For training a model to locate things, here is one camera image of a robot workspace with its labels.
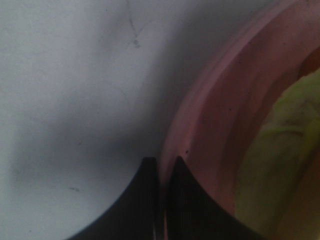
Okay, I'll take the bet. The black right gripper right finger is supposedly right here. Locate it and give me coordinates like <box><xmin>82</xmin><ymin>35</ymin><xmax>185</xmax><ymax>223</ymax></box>
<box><xmin>166</xmin><ymin>156</ymin><xmax>263</xmax><ymax>240</ymax></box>

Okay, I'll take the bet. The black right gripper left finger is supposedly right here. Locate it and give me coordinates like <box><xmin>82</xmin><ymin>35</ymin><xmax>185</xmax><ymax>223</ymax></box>
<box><xmin>70</xmin><ymin>157</ymin><xmax>158</xmax><ymax>240</ymax></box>

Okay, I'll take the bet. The white bread sandwich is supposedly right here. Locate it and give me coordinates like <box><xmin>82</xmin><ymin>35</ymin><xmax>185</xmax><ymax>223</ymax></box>
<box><xmin>233</xmin><ymin>49</ymin><xmax>320</xmax><ymax>240</ymax></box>

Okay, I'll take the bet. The pink round plate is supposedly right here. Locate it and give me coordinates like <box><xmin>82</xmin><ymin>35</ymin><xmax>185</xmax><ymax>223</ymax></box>
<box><xmin>159</xmin><ymin>0</ymin><xmax>320</xmax><ymax>240</ymax></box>

